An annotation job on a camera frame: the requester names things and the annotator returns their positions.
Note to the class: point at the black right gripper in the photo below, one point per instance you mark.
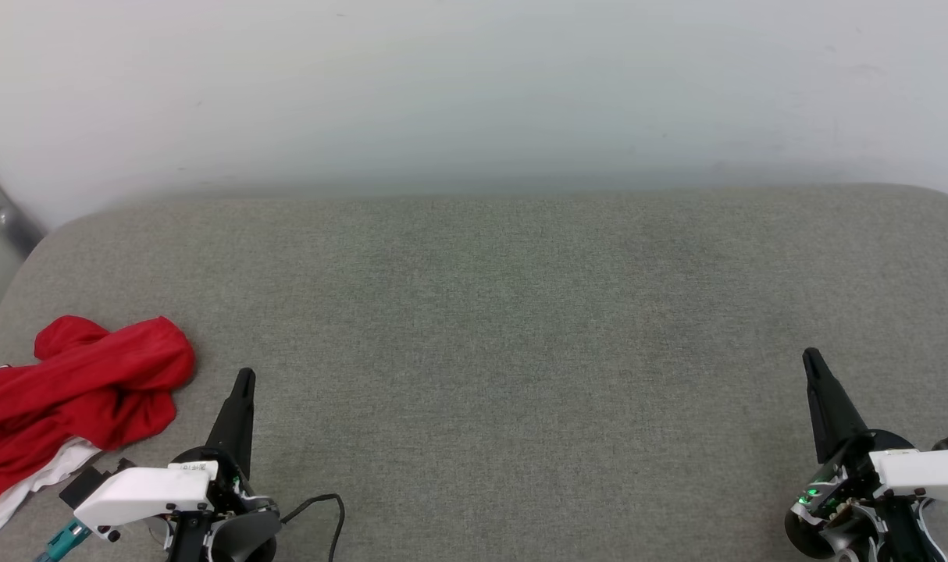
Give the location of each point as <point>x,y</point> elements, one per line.
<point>841,484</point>

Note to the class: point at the grey fabric sofa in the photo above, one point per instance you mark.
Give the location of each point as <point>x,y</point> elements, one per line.
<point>505,375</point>

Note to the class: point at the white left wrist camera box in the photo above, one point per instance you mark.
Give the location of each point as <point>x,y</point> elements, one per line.
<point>142,492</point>

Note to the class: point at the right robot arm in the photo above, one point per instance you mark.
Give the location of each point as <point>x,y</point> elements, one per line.
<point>899,535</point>

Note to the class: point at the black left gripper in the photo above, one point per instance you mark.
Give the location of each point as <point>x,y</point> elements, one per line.
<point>226,499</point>

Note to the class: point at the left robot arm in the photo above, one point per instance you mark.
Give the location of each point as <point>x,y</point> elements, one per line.
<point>244,540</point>

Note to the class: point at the grey metal pole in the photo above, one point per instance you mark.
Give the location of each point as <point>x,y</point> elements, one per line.
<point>9,218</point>

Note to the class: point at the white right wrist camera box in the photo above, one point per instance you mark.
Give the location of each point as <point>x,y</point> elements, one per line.
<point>927,472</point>

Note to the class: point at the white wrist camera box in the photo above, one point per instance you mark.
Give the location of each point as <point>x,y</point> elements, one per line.
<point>142,492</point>
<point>927,472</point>

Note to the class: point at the red and white garment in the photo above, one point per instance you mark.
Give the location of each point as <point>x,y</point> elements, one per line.
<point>91,382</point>

